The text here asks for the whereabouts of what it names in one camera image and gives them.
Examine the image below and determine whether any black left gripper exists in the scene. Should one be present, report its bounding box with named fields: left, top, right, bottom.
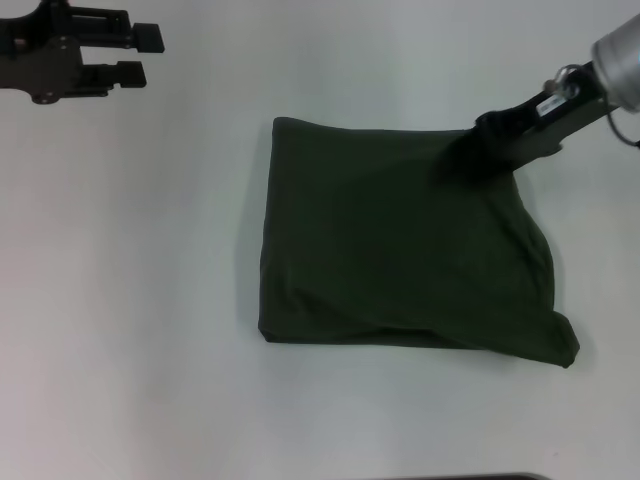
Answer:
left=0, top=0, right=166, bottom=107

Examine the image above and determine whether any dark green FREE t-shirt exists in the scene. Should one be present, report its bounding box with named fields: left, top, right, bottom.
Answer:
left=257, top=115, right=581, bottom=370

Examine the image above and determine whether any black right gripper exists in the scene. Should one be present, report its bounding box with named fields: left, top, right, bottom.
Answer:
left=435, top=59, right=610, bottom=187

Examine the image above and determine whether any gripper cable with metal plug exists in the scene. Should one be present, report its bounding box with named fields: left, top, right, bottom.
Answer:
left=546, top=62, right=640, bottom=150

